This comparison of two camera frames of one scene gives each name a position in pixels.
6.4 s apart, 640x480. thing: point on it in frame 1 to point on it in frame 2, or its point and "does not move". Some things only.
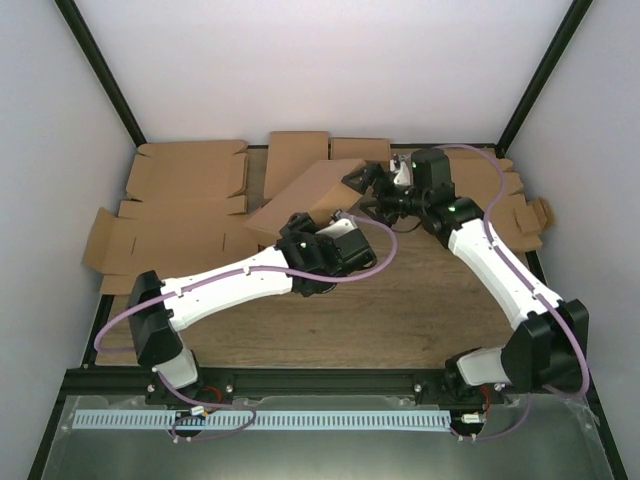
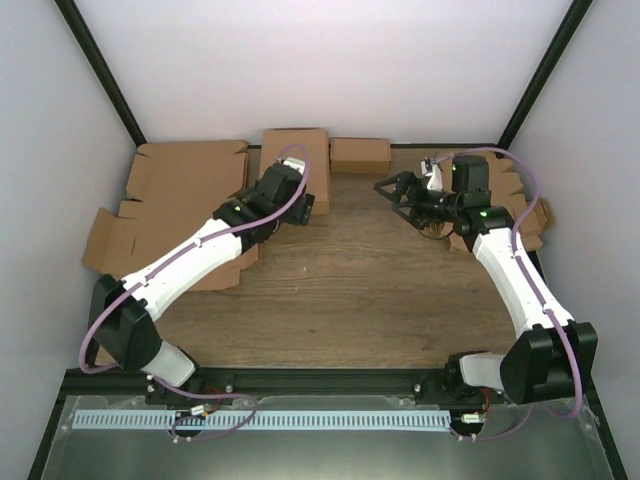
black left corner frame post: [102, 71] does not move
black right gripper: [372, 172] to [408, 180]
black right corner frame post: [541, 77] does not move
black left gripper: [304, 222] to [302, 211]
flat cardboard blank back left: [187, 180] does not move
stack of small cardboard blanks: [519, 219] does not move
